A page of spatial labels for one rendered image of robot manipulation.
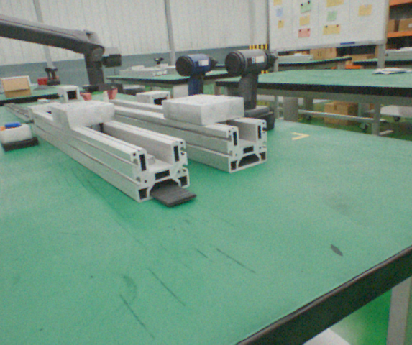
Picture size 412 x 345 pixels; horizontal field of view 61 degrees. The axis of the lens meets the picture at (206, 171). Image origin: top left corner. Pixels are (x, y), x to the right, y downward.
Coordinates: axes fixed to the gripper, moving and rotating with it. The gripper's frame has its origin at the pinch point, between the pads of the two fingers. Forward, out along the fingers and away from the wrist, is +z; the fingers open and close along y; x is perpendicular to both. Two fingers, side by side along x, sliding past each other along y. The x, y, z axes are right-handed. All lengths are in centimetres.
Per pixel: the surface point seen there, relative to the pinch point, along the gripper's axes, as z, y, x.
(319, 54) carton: 1, 385, 202
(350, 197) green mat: 5, 1, -105
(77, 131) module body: -3, -24, -54
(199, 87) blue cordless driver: -6.7, 17.5, -41.6
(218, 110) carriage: -5, -1, -76
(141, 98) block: -2.5, 12.9, -8.1
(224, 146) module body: 0, -5, -82
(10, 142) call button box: 2.9, -34.2, -18.5
